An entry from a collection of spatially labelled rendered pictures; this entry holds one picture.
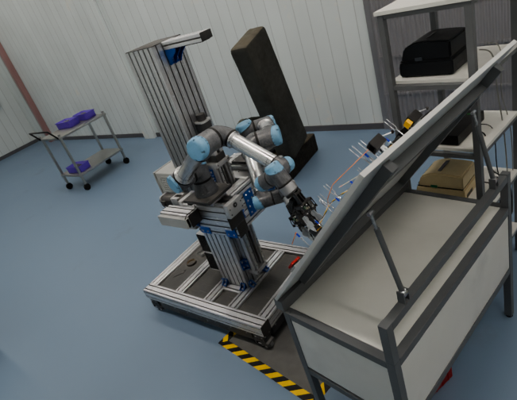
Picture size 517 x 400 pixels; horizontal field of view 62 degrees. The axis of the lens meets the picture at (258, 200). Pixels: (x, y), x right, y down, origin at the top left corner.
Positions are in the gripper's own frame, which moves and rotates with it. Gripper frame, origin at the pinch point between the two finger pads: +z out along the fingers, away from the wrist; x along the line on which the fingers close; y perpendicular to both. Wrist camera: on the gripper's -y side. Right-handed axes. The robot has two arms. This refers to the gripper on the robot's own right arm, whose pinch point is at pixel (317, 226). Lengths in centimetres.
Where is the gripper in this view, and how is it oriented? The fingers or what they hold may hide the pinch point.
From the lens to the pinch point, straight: 195.7
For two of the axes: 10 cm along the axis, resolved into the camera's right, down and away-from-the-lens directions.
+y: 3.3, -0.9, -9.4
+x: 7.1, -6.3, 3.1
